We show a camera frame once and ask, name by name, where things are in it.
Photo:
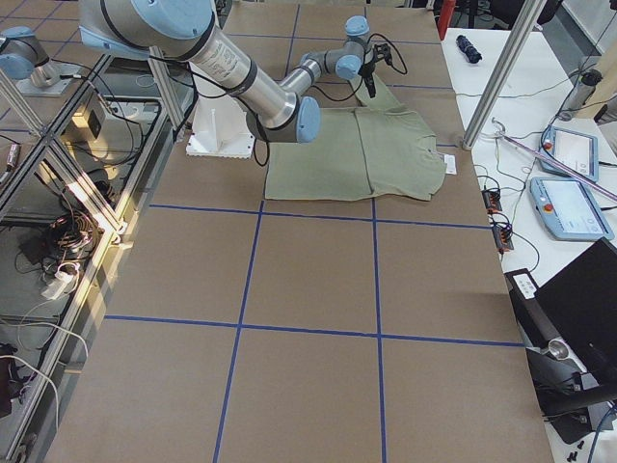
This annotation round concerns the white paper clothing tag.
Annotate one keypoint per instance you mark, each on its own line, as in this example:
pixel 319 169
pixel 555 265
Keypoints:
pixel 449 161

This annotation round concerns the white camera stand column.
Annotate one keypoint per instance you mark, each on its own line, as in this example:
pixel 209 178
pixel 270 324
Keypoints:
pixel 219 129

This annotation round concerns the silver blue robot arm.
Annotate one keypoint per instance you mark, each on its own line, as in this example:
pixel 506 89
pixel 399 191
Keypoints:
pixel 187 32
pixel 21 52

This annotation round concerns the grey teach pendant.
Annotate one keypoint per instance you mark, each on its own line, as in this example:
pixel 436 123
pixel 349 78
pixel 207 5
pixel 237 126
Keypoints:
pixel 576 150
pixel 568 210

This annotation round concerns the white power strip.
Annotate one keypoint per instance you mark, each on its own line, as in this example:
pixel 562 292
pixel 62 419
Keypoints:
pixel 63 283

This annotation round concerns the aluminium truss frame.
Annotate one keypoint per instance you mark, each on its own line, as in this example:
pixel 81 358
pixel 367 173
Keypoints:
pixel 76 170

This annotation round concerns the aluminium frame post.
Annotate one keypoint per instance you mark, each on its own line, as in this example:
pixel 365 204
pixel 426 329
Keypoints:
pixel 508 57

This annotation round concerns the near grey teach pendant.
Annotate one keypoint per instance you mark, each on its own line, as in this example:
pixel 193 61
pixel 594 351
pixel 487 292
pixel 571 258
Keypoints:
pixel 568 210

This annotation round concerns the orange black electronics board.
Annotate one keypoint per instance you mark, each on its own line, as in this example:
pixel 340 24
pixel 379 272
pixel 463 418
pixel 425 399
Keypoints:
pixel 491 199

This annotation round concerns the black laptop computer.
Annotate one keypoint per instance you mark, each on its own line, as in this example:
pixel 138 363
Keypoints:
pixel 577 305

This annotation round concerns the arm mounting base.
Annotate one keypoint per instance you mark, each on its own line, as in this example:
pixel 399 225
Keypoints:
pixel 51 79

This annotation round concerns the folded dark blue umbrella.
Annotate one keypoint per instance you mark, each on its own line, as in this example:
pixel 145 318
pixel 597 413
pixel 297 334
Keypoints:
pixel 472 55

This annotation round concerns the olive green long-sleeve shirt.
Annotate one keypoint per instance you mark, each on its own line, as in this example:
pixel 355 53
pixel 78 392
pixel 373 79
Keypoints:
pixel 377 148

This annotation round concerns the far grey teach pendant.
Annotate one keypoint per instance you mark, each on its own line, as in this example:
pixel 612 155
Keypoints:
pixel 576 150

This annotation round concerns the pink reacher grabber stick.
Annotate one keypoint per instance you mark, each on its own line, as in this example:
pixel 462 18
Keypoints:
pixel 551 165

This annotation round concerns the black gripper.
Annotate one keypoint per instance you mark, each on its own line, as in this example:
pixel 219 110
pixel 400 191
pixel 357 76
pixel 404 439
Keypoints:
pixel 367 70

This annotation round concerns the grey metal water bottle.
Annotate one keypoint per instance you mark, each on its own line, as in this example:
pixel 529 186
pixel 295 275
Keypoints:
pixel 585 86

